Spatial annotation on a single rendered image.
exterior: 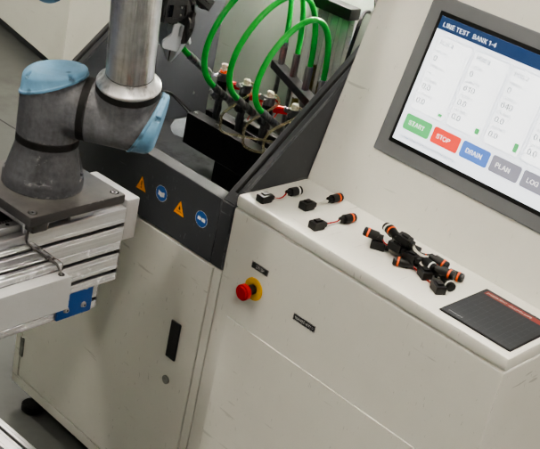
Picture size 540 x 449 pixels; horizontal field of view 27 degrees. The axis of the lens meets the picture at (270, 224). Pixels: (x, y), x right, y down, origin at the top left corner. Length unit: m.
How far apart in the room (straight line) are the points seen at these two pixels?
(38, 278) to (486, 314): 0.82
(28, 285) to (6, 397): 1.36
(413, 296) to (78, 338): 1.10
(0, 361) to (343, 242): 1.50
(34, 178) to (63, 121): 0.12
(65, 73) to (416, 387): 0.87
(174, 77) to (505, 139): 1.12
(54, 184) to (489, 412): 0.88
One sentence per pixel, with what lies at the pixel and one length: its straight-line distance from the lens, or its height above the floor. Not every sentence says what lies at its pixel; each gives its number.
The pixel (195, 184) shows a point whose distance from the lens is 2.43.
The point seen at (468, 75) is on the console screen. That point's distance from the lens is 2.29.
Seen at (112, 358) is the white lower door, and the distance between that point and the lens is 2.81.
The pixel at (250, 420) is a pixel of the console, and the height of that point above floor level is 0.50.
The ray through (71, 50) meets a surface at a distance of 5.62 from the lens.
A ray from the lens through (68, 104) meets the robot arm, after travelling 1.98.
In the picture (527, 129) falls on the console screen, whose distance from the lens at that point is 2.21.
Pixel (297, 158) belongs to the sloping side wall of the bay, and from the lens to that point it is 2.43.
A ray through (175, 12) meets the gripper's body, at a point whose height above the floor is 1.32.
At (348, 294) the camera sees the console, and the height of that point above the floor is 0.92.
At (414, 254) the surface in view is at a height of 1.01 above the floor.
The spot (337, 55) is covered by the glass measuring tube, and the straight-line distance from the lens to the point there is 2.77.
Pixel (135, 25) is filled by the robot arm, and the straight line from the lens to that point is 1.87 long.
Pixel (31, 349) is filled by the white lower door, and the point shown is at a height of 0.22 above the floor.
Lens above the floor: 1.93
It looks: 25 degrees down
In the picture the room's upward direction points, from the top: 12 degrees clockwise
